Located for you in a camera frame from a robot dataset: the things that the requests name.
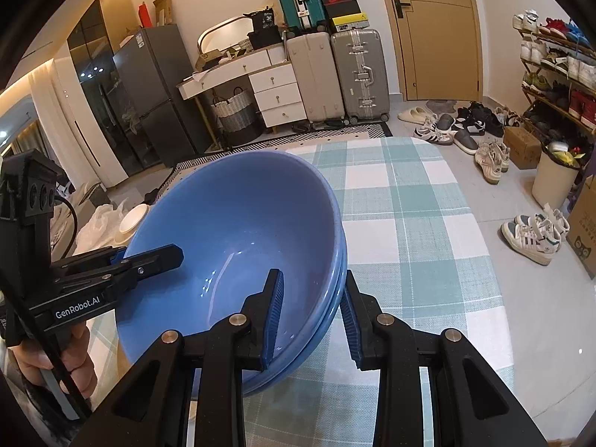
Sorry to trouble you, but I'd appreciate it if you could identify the white vanity desk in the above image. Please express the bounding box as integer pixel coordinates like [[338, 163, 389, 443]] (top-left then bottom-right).
[[177, 43, 308, 129]]

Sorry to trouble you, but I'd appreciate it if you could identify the large printed cardboard box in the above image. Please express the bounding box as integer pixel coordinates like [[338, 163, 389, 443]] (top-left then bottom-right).
[[565, 186, 596, 281]]

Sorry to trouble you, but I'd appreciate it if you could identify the black glass cabinet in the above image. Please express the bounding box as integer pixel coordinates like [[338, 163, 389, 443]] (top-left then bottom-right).
[[66, 0, 136, 187]]

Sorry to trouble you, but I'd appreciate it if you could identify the blue bowl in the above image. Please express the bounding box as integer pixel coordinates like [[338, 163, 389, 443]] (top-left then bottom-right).
[[114, 150, 343, 389], [242, 228, 349, 383], [240, 251, 350, 397]]

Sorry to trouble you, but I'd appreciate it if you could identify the person's left hand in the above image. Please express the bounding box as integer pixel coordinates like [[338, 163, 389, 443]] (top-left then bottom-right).
[[9, 323, 99, 403]]

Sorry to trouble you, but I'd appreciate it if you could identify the woven laundry basket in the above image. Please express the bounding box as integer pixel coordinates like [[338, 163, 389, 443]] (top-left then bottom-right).
[[210, 88, 261, 143]]

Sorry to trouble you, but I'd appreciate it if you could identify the small brown cardboard box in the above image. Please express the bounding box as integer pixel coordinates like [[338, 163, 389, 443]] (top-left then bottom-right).
[[504, 126, 543, 169]]

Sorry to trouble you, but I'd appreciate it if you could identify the black yellow shoe box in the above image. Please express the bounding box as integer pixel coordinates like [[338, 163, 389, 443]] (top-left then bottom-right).
[[330, 13, 371, 33]]

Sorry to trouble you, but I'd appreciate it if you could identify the white trash bin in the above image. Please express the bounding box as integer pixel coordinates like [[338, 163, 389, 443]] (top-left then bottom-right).
[[532, 142, 583, 210]]

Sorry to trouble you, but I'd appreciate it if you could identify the black storage box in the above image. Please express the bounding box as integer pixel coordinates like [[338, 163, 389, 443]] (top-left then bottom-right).
[[247, 30, 284, 50]]

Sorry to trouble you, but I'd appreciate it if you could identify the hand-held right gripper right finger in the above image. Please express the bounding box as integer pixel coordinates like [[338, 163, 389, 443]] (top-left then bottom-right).
[[340, 270, 550, 447]]

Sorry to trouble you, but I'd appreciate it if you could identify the black paper bag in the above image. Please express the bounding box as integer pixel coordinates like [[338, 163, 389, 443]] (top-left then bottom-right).
[[251, 7, 279, 33]]

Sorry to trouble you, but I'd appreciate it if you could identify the silver suitcase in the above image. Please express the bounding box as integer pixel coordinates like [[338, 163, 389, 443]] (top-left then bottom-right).
[[330, 28, 391, 126]]

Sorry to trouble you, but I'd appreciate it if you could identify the flat cardboard box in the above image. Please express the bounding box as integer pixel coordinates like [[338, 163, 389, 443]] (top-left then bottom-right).
[[153, 0, 174, 26]]

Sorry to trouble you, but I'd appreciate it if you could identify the teal plaid tablecloth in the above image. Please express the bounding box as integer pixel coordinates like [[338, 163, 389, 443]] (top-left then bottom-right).
[[88, 136, 515, 447]]

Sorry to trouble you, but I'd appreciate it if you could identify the small white bowl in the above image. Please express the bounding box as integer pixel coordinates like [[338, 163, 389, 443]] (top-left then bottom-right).
[[122, 206, 150, 236]]

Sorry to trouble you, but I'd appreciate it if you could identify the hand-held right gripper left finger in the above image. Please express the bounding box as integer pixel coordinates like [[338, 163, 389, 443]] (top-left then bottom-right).
[[70, 269, 286, 447]]

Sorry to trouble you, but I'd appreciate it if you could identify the wooden shoe rack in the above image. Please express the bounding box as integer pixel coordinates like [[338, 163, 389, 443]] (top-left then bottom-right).
[[517, 14, 596, 140]]

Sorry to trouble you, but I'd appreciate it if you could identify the grey refrigerator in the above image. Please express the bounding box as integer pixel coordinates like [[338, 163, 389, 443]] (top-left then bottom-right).
[[112, 24, 212, 182]]

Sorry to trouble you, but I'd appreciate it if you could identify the plain black shoe box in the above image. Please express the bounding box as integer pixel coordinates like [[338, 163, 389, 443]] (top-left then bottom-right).
[[326, 0, 361, 19]]

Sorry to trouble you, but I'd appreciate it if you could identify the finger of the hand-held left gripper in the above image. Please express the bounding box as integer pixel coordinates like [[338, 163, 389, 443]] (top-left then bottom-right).
[[51, 248, 126, 276], [53, 243, 184, 289]]

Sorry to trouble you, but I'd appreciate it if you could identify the small open cardboard box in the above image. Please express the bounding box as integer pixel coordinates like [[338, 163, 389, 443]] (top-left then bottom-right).
[[196, 50, 223, 70]]

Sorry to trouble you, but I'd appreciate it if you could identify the beige suitcase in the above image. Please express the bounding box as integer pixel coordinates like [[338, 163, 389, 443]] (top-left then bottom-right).
[[285, 32, 348, 124]]

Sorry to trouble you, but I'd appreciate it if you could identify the tan wooden door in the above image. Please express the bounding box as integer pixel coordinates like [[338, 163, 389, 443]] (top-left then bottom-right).
[[375, 0, 481, 101]]

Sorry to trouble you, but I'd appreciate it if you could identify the oval vanity mirror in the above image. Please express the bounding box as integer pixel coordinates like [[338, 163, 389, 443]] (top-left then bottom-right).
[[198, 15, 259, 54]]

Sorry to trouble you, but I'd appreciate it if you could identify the white plastic bag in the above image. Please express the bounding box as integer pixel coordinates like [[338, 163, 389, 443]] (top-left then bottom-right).
[[74, 198, 136, 257]]

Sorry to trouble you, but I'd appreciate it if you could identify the cluster of loose shoes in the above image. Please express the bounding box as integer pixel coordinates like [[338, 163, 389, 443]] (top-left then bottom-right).
[[397, 101, 522, 184]]

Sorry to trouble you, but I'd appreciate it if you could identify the shoe rack with shoes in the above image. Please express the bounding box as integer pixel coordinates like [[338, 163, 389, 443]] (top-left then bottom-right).
[[512, 9, 596, 126]]

